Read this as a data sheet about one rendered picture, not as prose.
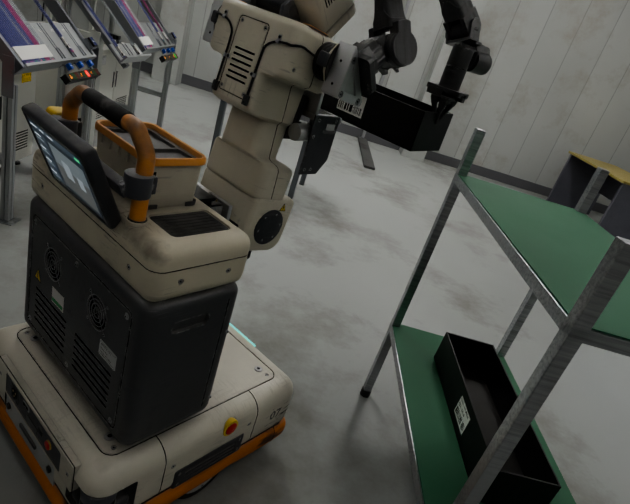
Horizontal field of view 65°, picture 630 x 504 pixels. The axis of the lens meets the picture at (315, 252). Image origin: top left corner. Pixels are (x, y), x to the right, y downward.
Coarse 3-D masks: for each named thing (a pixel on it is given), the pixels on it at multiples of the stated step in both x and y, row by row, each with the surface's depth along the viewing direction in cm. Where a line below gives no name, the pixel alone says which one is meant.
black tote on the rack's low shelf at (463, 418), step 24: (456, 336) 168; (456, 360) 154; (480, 360) 172; (456, 384) 149; (480, 384) 164; (504, 384) 154; (456, 408) 144; (480, 408) 152; (504, 408) 150; (456, 432) 140; (480, 432) 127; (528, 432) 135; (480, 456) 124; (528, 456) 132; (504, 480) 117; (528, 480) 117; (552, 480) 120
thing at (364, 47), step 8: (368, 40) 112; (360, 48) 109; (368, 48) 109; (376, 48) 111; (360, 56) 107; (368, 56) 106; (376, 56) 111; (384, 56) 112; (360, 64) 108; (368, 64) 106; (376, 64) 111; (360, 72) 109; (368, 72) 108; (376, 72) 112; (360, 80) 111; (368, 80) 109; (368, 88) 111
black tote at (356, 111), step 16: (368, 96) 141; (384, 96) 138; (400, 96) 153; (336, 112) 149; (352, 112) 146; (368, 112) 142; (384, 112) 139; (400, 112) 136; (416, 112) 133; (432, 112) 134; (448, 112) 144; (368, 128) 143; (384, 128) 140; (400, 128) 136; (416, 128) 133; (432, 128) 138; (400, 144) 137; (416, 144) 136; (432, 144) 143
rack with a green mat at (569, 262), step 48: (480, 144) 155; (480, 192) 145; (432, 240) 169; (528, 240) 115; (576, 240) 128; (624, 240) 75; (576, 288) 95; (624, 288) 104; (432, 336) 185; (576, 336) 81; (624, 336) 81; (432, 384) 158; (528, 384) 88; (432, 432) 138; (432, 480) 123; (480, 480) 95
